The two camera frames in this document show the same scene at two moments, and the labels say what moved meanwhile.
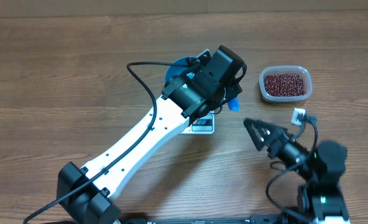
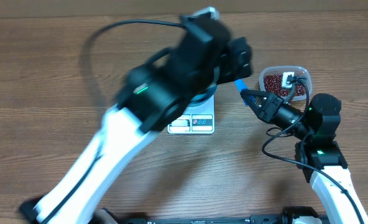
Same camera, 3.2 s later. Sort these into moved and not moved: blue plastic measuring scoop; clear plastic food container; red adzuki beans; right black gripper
Moved: blue plastic measuring scoop; right black gripper
Not moved: clear plastic food container; red adzuki beans
